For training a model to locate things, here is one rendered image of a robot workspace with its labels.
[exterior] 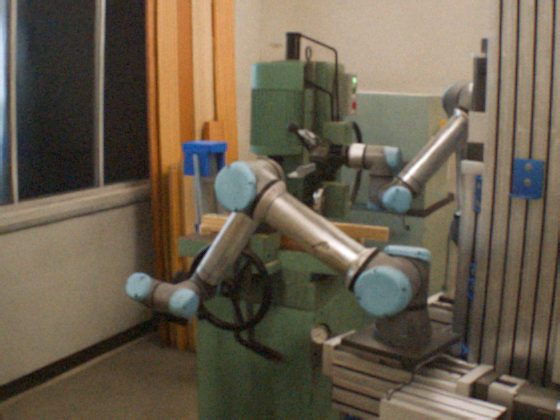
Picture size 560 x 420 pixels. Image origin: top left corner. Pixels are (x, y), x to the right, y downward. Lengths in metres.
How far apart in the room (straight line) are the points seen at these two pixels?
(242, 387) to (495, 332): 1.04
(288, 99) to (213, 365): 0.96
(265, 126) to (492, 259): 0.96
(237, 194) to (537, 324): 0.79
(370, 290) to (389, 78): 3.20
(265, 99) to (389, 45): 2.40
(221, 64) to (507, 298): 2.92
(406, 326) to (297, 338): 0.71
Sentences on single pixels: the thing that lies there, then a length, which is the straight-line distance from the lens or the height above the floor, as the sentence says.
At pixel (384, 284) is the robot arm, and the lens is 1.57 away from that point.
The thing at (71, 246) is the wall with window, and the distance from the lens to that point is 3.56.
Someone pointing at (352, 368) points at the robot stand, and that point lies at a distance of 1.86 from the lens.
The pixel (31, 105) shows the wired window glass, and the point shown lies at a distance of 3.40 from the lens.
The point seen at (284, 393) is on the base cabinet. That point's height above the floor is 0.40.
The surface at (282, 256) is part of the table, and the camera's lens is 2.33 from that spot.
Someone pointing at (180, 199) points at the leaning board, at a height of 0.83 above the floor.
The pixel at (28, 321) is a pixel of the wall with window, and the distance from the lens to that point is 3.42.
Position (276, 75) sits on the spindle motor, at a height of 1.46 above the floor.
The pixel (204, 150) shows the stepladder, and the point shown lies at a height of 1.13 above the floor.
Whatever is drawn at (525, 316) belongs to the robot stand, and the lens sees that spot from 1.78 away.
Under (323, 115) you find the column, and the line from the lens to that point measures 2.59.
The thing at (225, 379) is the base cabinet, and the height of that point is 0.41.
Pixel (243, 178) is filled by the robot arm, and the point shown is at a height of 1.21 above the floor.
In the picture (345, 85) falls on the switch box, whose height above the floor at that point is 1.43.
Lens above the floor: 1.42
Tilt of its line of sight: 10 degrees down
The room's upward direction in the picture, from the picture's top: 1 degrees clockwise
